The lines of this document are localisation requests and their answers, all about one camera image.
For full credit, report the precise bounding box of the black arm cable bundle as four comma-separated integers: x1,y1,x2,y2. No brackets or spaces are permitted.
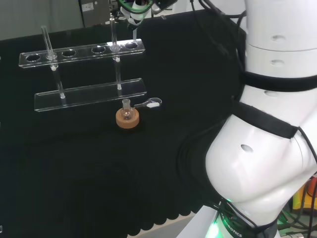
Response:
173,0,248,206

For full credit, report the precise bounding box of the grey metal cabinet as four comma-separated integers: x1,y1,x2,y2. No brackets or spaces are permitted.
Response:
78,0,111,28

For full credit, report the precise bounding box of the clear acrylic funnel stand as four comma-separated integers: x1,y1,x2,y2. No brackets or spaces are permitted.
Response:
19,14,147,113

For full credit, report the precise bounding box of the clear weighing funnel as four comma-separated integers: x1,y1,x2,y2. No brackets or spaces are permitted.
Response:
133,97,163,109

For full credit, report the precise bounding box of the cork ring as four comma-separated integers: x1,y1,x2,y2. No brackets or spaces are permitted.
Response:
115,108,140,130

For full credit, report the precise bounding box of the clear plastic funnel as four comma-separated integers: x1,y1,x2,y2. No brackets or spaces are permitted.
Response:
126,17,143,42

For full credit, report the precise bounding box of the yellow stop button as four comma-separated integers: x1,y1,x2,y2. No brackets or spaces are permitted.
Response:
292,173,317,214

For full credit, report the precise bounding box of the small round-bottom glass flask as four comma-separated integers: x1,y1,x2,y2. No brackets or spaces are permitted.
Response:
121,98,135,122

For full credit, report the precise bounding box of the green hand cable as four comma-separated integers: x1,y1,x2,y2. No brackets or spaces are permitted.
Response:
117,0,154,14

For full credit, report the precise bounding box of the black and green cable bundle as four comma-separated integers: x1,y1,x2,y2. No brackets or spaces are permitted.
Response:
277,208,317,238

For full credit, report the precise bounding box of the pale board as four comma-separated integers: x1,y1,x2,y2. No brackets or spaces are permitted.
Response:
176,205,220,238

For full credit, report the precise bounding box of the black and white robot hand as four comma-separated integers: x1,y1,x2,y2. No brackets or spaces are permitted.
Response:
119,0,178,28

